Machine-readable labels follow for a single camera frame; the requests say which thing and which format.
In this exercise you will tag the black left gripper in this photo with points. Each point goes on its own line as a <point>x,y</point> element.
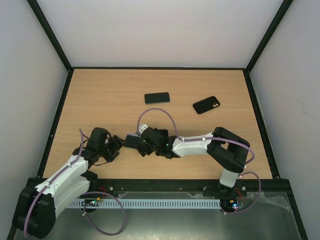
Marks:
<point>117,143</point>

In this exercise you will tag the light blue cable duct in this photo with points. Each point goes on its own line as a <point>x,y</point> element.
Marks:
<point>147,204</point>

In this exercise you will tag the white-edged black phone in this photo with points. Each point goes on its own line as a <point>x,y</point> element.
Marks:
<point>163,132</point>

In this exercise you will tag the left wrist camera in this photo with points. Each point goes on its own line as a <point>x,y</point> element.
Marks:
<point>108,137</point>

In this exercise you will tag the green-edged black phone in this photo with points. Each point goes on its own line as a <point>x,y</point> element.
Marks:
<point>156,98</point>

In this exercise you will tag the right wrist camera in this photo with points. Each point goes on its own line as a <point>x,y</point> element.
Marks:
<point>141,129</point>

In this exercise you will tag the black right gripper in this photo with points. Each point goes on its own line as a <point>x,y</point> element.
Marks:
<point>139,144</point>

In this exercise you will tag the teal phone case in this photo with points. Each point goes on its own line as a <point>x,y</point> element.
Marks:
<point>132,141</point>

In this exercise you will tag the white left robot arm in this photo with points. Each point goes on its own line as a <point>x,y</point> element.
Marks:
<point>38,207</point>

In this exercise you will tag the black phone case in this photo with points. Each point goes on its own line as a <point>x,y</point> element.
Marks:
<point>206,105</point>

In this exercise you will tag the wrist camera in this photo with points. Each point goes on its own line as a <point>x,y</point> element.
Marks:
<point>108,137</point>
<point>141,129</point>

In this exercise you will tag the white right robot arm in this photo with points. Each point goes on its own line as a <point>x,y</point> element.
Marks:
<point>225,147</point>

